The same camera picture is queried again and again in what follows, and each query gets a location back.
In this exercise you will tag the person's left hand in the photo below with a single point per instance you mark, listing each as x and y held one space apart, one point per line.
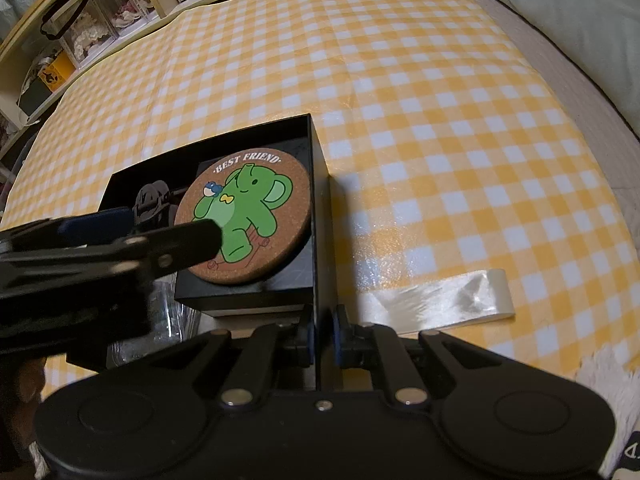
27 385

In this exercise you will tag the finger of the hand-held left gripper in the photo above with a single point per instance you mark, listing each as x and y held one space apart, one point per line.
95 224
190 242

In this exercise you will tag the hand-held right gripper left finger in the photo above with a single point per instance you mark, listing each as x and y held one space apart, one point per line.
307 337

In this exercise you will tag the grey pillow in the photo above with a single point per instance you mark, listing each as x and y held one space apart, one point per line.
565 5

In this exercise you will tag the clear plastic tape strip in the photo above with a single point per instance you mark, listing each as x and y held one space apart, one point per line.
440 300

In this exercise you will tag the row of clear display boxes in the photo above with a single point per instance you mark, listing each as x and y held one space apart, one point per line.
115 10

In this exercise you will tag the dark grey bin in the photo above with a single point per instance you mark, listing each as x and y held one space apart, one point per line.
34 96

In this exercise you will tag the small black lidded box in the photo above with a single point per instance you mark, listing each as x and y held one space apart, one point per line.
300 260

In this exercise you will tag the white fluffy rug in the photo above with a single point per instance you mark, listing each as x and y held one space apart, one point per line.
610 395

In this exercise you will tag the yellow box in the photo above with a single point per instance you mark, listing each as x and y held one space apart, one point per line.
56 72

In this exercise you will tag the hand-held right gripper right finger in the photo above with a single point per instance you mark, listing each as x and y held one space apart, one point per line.
339 337

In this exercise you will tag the brown hair claw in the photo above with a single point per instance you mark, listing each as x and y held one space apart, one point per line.
150 205

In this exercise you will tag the yellow checkered tablecloth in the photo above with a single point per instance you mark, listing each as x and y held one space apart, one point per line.
425 110

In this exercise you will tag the black cardboard box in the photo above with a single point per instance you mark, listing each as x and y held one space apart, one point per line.
320 210

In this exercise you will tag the cream shelf unit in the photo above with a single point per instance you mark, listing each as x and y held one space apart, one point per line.
15 50

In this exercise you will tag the black printed item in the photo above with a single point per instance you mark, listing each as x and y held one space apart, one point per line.
629 460

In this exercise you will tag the cork coaster with green elephant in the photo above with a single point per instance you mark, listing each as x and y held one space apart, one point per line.
250 200

